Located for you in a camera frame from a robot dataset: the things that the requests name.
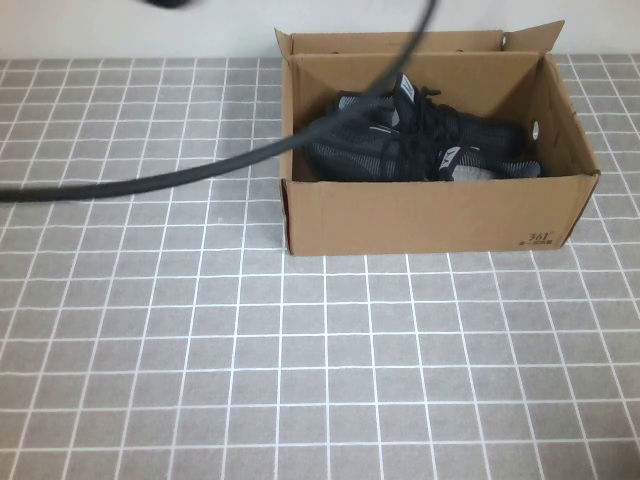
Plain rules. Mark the brown cardboard shoe box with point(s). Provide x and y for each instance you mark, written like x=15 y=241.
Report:
x=425 y=215

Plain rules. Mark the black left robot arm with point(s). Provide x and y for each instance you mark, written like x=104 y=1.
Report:
x=165 y=3

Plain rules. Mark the black sneaker with white stripes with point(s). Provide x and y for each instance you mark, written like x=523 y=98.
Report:
x=480 y=132

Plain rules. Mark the white foam shoe stuffing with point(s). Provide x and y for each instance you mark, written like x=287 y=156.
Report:
x=472 y=175

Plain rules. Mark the black sneaker with foam stuffing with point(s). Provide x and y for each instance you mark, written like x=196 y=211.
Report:
x=350 y=155

